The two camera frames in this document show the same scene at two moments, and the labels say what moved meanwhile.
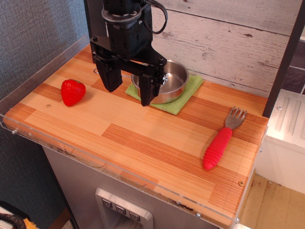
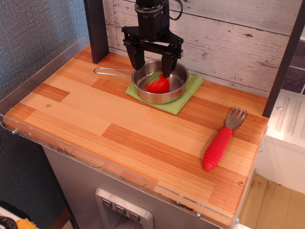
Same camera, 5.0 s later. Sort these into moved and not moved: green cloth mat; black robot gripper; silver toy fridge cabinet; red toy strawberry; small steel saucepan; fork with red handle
Moved: black robot gripper; red toy strawberry
Not moved: silver toy fridge cabinet; small steel saucepan; fork with red handle; green cloth mat
